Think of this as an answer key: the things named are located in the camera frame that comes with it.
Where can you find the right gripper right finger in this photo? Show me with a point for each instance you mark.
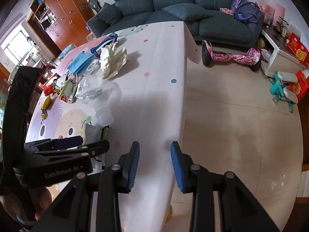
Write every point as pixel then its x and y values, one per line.
pixel 197 180

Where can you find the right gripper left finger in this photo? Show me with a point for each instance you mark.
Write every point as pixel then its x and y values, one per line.
pixel 118 178

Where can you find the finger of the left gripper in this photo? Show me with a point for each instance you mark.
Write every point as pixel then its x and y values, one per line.
pixel 54 144
pixel 72 154

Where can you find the green white cable box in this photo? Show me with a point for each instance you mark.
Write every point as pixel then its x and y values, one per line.
pixel 68 91

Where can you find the blue face mask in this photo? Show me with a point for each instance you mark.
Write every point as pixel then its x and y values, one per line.
pixel 80 63

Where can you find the white paper bag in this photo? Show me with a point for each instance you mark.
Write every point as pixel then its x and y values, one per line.
pixel 112 59

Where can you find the left hand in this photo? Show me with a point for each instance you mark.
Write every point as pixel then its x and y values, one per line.
pixel 38 201

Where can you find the yellow candy wrapper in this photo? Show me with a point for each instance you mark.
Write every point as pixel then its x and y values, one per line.
pixel 45 106

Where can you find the clear plastic bag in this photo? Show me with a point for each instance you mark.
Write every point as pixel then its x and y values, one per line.
pixel 100 95

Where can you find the red snack packet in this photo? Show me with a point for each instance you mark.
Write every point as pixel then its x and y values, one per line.
pixel 48 87

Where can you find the cartoon printed tablecloth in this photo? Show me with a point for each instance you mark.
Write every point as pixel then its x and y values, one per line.
pixel 147 104

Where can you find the blue snack wrapper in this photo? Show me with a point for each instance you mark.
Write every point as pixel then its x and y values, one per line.
pixel 107 40

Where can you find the wooden wardrobe cabinet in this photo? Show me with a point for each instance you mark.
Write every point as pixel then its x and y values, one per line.
pixel 59 23

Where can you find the pink camouflage hoverboard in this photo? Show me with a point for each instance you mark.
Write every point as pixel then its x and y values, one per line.
pixel 252 58

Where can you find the white tv stand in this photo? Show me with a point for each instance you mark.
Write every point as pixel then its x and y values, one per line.
pixel 282 58

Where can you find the dark teal sofa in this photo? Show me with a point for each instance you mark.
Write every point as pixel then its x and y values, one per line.
pixel 205 19

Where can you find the teal sofa cushion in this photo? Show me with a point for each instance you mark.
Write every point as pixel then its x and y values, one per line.
pixel 188 12

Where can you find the red gift box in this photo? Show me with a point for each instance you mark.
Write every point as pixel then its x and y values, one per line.
pixel 298 49

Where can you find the purple bag on sofa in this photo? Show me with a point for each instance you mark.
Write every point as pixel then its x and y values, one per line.
pixel 245 11

